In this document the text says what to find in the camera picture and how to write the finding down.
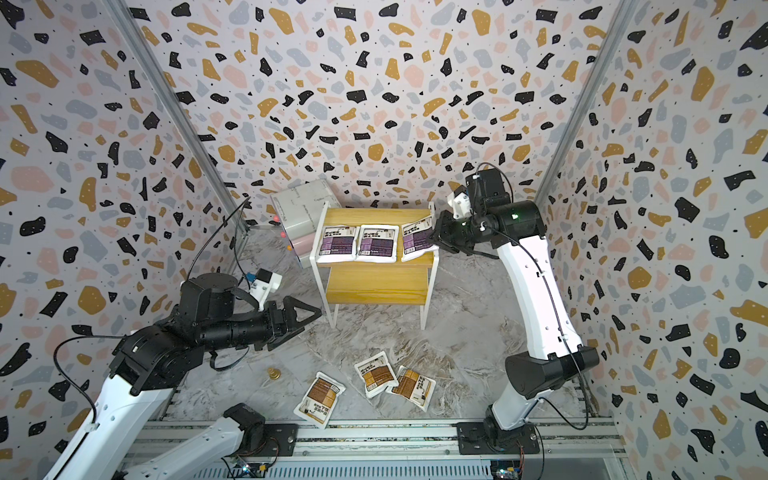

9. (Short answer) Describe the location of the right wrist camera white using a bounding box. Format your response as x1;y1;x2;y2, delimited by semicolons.
447;186;472;220

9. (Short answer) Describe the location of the purple coffee bag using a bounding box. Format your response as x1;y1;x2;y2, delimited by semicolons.
316;225;358;264
356;225;399;264
401;216;439;262

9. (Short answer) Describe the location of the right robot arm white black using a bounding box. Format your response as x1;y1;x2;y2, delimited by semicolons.
431;163;599;449

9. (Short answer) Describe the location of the aluminium front rail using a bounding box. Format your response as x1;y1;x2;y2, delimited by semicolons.
116;416;631;480

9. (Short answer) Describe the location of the left corner aluminium profile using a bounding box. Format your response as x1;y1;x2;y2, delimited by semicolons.
103;0;236;214

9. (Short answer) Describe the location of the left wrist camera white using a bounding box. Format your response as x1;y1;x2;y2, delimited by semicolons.
246;268;282;311

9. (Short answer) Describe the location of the corner aluminium profile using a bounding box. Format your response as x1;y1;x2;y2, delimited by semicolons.
103;0;236;214
534;0;638;211

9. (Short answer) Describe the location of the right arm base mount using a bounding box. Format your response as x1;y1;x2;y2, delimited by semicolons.
456;420;541;455

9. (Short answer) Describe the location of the brown coffee bag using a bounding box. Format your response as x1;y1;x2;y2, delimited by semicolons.
354;351;399;399
386;366;436;412
293;372;346;429

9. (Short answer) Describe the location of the two-tier wooden white shelf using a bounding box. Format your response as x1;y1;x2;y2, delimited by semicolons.
309;202;440;330

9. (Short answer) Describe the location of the right corner aluminium profile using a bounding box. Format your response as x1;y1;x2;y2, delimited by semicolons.
534;0;638;211

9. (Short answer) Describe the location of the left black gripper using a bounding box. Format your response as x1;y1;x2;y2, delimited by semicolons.
202;295;324;355

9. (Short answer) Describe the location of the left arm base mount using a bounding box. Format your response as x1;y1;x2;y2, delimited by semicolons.
219;423;299;458

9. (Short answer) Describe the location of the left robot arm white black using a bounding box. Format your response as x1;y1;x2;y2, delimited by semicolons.
46;273;322;479

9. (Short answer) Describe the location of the white box behind shelf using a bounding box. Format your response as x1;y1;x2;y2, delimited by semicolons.
271;179;342;242

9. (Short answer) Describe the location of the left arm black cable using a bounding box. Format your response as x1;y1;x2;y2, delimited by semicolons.
184;196;253;283

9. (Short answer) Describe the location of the pink item beside box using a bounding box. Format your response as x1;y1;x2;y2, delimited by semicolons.
290;234;314;262

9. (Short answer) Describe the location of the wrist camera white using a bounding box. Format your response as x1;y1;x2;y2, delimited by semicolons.
246;268;282;311
447;186;472;220

